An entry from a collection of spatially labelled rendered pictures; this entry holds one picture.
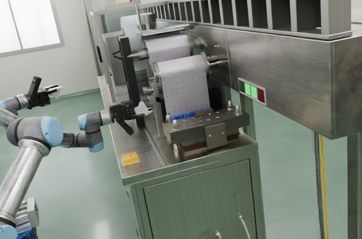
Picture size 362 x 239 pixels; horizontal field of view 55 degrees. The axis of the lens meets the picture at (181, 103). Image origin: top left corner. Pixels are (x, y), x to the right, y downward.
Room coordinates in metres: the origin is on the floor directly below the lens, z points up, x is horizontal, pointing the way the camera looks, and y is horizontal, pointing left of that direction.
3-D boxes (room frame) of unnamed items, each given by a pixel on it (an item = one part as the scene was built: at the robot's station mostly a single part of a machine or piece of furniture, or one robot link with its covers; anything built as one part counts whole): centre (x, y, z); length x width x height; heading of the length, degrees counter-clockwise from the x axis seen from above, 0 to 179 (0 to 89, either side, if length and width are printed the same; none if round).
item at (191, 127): (1.60, -0.11, 1.00); 0.40 x 0.16 x 0.06; 103
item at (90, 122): (1.59, 0.45, 1.11); 0.11 x 0.08 x 0.09; 103
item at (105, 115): (1.61, 0.37, 1.11); 0.08 x 0.05 x 0.08; 13
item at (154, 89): (1.77, 0.14, 1.05); 0.06 x 0.05 x 0.31; 103
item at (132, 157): (1.53, 0.28, 0.91); 0.07 x 0.07 x 0.02; 13
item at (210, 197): (2.67, 0.26, 0.43); 2.52 x 0.64 x 0.86; 13
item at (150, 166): (2.66, 0.27, 0.88); 2.52 x 0.66 x 0.04; 13
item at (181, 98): (1.71, -0.03, 1.11); 0.23 x 0.01 x 0.18; 103
